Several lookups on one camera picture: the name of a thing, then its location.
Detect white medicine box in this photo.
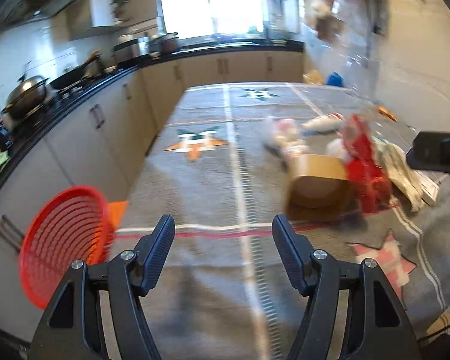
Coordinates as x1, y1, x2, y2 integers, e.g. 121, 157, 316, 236
417, 172, 440, 206

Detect white striped plastic bag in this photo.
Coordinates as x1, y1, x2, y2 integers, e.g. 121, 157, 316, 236
372, 137, 424, 213

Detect red paper package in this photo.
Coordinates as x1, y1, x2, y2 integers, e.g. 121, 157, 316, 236
340, 114, 392, 214

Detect white spray bottle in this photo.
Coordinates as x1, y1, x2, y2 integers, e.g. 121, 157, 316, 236
301, 113, 345, 133

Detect knotted clear plastic bag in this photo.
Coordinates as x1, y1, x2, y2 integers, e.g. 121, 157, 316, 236
262, 116, 310, 164

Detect orange peel pieces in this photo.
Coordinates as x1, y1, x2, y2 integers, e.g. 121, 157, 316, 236
377, 106, 398, 122

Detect red plastic basket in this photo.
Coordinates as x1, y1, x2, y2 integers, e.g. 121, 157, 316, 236
18, 185, 115, 310

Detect orange stool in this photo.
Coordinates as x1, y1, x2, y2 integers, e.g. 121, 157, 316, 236
108, 201, 128, 229

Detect grey patterned tablecloth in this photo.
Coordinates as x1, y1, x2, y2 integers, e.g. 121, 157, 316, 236
111, 84, 450, 359

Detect lidded steel wok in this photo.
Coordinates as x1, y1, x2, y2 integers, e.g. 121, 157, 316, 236
2, 74, 48, 121

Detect black frying pan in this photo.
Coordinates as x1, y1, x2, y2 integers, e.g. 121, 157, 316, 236
49, 54, 101, 90

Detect silver rice cooker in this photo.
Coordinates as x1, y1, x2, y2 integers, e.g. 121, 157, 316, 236
113, 37, 148, 64

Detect dark cooking pot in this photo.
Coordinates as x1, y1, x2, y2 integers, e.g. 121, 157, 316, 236
148, 32, 180, 55

